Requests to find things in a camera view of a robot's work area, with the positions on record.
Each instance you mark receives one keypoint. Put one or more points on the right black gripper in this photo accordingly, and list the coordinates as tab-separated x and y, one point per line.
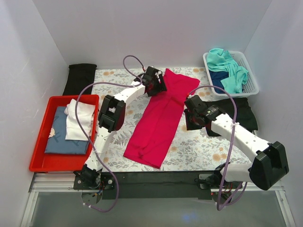
188	118

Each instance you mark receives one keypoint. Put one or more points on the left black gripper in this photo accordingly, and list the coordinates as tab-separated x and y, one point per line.
160	83

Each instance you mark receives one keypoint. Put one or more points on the red t shirt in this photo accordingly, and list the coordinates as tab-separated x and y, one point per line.
157	127

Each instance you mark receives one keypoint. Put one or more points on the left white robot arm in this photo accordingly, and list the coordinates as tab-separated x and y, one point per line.
111	118

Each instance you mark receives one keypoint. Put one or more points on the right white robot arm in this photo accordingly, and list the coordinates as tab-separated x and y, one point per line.
268	161

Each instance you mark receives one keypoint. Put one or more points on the dark blue t shirt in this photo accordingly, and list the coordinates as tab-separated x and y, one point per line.
216	78

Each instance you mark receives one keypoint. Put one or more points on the black cloth right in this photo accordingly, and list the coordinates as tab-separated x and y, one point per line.
245	117

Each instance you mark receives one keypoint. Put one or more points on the black cloth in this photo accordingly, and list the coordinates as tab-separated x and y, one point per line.
80	76
245	117

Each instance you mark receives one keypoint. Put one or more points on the teal t shirt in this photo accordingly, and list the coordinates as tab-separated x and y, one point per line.
220	60

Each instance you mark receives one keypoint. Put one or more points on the white plastic basket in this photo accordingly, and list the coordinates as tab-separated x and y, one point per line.
250	88

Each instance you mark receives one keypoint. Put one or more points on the folded white t shirt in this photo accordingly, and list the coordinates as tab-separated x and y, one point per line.
79	120

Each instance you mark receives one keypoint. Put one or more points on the black cloth back left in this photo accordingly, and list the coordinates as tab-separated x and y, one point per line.
80	76

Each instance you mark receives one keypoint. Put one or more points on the folded blue t shirt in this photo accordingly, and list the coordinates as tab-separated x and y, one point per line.
57	144

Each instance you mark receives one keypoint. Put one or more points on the red plastic tray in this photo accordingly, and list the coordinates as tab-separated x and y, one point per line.
44	162

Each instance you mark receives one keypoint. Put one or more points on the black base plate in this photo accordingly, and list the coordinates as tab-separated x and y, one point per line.
141	185

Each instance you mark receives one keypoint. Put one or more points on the aluminium frame rail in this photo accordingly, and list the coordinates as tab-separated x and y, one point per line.
53	202

